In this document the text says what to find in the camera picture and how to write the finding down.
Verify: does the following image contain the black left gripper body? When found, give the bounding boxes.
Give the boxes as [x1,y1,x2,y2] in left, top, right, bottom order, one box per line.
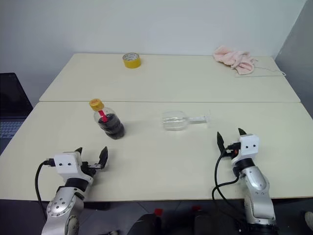
[80,160,103,179]

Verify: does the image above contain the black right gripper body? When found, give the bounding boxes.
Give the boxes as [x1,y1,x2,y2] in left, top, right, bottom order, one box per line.
[221,143,242,161]

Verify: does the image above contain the dark soda bottle yellow cap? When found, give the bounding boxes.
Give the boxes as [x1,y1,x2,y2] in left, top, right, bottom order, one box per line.
[92,106,126,141]

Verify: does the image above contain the clear plastic cup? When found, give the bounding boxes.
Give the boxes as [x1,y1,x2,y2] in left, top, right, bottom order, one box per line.
[160,110,212,132]

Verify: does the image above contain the pink towel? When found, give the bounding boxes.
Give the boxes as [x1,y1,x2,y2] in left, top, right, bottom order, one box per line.
[213,45,259,75]

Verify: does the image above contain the dark rounded shape red top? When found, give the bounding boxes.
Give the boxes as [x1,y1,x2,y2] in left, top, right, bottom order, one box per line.
[127,208,164,235]

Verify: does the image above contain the black laptop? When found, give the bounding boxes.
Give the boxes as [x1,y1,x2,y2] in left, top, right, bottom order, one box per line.
[0,72,34,148]

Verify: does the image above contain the yellow tape roll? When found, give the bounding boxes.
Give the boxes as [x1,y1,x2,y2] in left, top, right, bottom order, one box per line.
[122,52,142,69]

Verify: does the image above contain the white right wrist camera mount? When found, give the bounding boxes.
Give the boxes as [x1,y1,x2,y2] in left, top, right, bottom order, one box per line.
[230,134,260,167]

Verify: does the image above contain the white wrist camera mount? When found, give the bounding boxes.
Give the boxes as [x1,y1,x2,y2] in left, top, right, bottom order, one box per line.
[230,134,260,167]
[53,151,94,183]

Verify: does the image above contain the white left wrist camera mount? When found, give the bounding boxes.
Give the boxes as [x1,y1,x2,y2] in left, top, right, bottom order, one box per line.
[53,151,94,183]

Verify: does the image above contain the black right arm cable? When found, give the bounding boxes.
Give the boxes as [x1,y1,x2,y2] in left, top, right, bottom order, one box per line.
[211,143,246,221]

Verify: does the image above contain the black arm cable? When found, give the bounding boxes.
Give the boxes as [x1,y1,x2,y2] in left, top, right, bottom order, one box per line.
[35,158,55,221]
[211,143,246,221]

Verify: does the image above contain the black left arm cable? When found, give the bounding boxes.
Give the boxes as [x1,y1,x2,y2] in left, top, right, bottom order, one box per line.
[35,158,55,221]

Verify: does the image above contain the thin white cord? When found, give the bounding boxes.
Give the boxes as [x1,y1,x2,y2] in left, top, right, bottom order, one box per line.
[254,60,287,77]

